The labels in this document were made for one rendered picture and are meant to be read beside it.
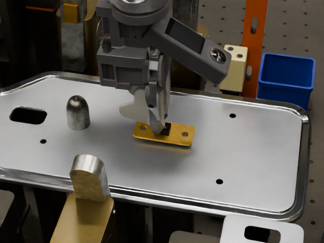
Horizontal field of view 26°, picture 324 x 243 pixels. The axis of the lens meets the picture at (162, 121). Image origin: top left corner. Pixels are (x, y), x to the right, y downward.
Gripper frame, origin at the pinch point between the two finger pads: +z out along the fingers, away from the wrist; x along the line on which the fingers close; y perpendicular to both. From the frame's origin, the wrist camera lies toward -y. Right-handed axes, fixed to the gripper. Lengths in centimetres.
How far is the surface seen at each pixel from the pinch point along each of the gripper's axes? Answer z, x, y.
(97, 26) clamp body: -1.7, -17.9, 14.5
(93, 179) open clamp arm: -7.6, 18.3, 4.0
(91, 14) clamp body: -5.0, -16.7, 14.7
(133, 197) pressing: 2.9, 11.7, 1.5
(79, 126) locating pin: 1.3, 1.5, 11.9
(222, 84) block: 1.3, -10.8, -6.8
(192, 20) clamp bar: -7.9, -13.5, -1.7
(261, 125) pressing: 3.1, -4.9, -13.3
